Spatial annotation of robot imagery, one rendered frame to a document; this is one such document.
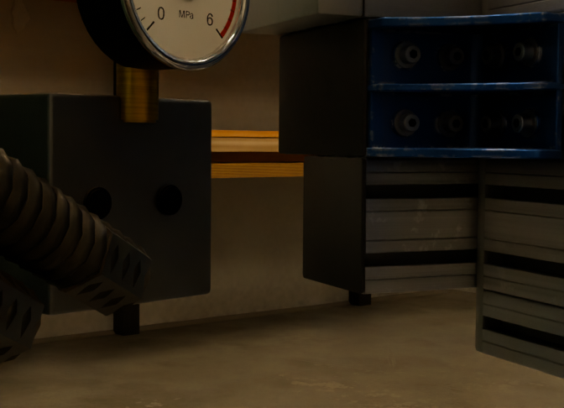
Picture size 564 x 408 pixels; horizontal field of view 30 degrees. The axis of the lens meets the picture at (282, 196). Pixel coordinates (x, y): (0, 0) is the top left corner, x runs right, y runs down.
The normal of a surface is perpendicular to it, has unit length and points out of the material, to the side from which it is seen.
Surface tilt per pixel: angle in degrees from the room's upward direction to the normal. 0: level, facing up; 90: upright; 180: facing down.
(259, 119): 90
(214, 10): 90
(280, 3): 90
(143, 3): 90
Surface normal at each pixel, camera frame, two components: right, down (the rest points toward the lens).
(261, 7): -0.91, 0.01
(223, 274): 0.63, 0.04
